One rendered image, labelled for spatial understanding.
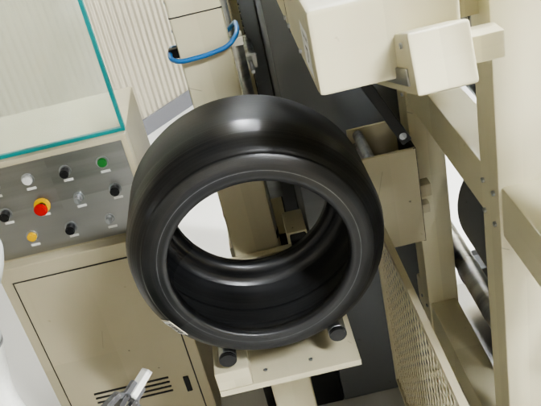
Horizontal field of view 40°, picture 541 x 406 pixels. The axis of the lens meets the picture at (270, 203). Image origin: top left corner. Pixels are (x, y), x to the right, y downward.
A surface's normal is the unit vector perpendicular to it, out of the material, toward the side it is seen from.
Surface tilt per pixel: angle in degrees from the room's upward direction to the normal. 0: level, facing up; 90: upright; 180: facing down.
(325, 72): 90
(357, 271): 94
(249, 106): 11
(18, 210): 90
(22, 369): 0
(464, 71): 72
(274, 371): 0
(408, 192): 90
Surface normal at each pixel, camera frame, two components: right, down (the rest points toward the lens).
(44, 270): 0.11, 0.49
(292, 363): -0.20, -0.84
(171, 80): 0.79, 0.17
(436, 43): 0.04, 0.21
